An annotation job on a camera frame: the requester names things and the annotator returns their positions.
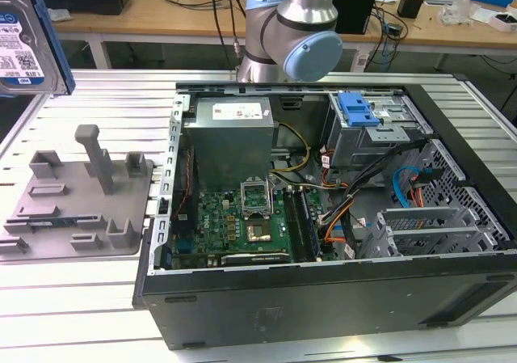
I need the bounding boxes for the clear plastic bags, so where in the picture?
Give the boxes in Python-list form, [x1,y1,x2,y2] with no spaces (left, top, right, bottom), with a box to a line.
[439,0,492,27]

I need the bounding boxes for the wooden desk white frame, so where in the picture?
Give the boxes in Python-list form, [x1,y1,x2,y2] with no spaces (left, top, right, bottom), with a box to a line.
[52,0,517,73]

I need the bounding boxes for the orange yellow wire bundle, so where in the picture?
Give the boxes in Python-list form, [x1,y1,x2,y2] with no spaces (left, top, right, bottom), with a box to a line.
[317,179,353,246]

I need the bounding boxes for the metal socket cover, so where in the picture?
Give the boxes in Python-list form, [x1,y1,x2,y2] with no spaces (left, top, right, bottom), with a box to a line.
[240,175,271,220]

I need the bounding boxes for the RAM stick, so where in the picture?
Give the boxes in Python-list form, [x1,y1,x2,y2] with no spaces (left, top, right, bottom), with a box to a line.
[28,218,77,229]

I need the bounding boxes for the black cable bundle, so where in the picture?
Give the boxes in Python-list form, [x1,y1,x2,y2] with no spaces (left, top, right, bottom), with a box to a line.
[338,136,429,259]

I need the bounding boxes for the grey metal disk bay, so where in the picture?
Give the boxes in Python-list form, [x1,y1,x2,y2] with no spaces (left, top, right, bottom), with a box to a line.
[358,207,511,259]

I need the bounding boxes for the hard disk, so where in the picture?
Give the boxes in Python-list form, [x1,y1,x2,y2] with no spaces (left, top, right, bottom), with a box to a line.
[0,0,77,96]

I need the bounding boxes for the CPU socket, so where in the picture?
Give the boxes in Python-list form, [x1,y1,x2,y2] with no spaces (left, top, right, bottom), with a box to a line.
[245,222,273,243]

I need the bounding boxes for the black RAM slot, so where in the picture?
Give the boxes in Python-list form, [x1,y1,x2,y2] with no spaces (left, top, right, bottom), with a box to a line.
[282,188,306,263]
[296,188,318,260]
[288,188,312,262]
[302,188,324,258]

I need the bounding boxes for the yellow black power wires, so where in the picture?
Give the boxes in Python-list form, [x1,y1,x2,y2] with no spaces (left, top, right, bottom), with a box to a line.
[269,122,312,175]

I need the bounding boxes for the blue data wire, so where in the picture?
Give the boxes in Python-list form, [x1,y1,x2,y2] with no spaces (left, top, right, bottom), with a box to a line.
[393,163,420,209]

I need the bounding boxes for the black upright box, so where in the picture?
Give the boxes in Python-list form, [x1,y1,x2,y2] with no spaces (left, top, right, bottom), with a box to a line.
[333,0,379,36]

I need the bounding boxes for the black PC case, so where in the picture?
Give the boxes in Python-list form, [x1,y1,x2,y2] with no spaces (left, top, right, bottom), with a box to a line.
[132,73,517,352]

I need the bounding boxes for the blue plastic drive latch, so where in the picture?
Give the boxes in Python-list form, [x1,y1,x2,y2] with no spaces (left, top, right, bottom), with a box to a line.
[338,91,384,129]

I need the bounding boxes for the small black box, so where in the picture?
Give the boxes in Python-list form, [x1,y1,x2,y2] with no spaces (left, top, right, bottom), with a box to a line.
[397,0,426,19]

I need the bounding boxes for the orange red disk power wire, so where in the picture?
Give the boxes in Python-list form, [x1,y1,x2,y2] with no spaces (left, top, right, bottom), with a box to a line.
[408,169,442,209]

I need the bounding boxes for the grey power supply unit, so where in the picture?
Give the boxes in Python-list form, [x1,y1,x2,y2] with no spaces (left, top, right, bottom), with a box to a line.
[182,97,280,183]

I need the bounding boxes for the thin metal locking lever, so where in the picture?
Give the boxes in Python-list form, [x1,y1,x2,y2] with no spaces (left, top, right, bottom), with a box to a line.
[267,173,277,218]

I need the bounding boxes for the green motherboard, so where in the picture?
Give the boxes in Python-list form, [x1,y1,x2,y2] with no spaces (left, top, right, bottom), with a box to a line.
[171,187,336,269]

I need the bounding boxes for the white open box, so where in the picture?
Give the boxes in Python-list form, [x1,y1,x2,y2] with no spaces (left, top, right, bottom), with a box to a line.
[487,9,517,33]

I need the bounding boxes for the grey parts rack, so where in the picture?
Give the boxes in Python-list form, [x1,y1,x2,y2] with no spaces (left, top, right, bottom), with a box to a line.
[0,124,157,261]

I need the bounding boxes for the black graphics card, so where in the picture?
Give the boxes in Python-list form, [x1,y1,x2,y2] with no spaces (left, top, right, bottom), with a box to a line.
[220,251,292,265]

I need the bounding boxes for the grey optical drive cage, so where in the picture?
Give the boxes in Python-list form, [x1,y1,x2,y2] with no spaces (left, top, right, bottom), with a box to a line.
[325,91,434,174]

